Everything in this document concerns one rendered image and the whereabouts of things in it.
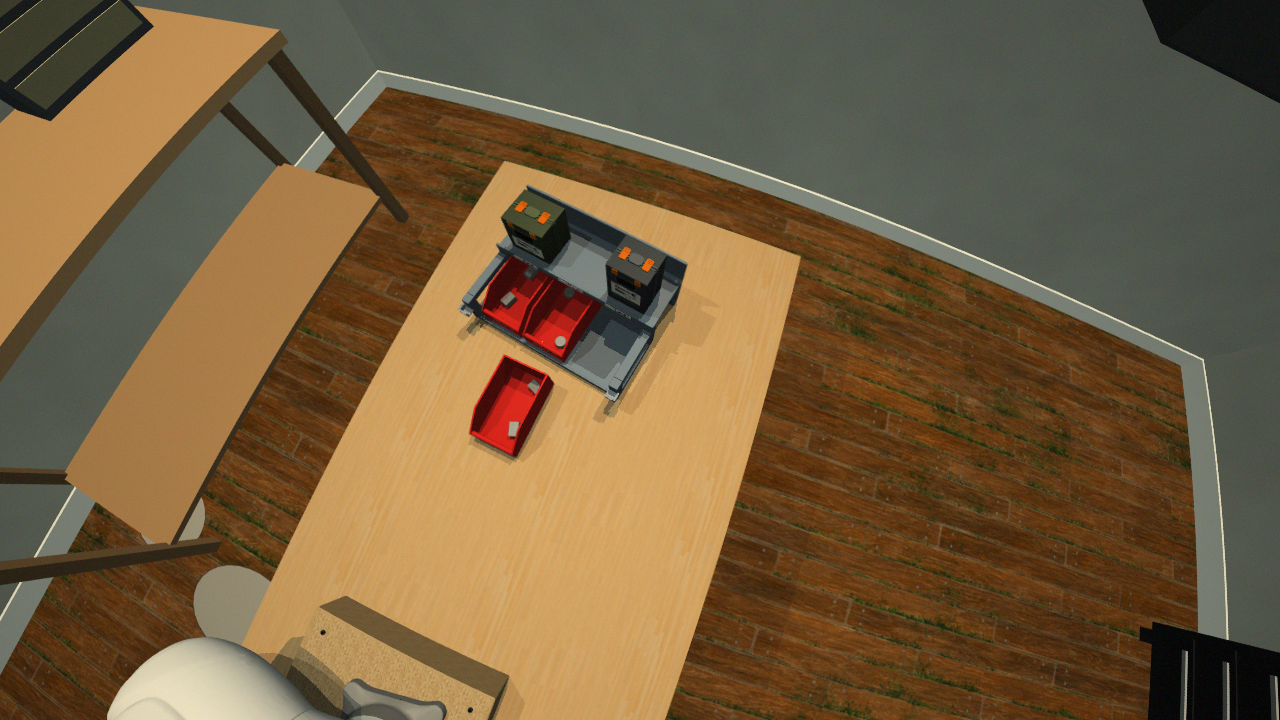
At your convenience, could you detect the black tool case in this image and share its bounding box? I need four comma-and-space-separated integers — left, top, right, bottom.
605, 234, 667, 314

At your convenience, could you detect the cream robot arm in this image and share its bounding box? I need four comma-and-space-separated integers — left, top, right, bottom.
108, 637, 447, 720

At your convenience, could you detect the olive green case with orange latches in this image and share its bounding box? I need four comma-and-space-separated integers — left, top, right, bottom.
500, 190, 571, 264

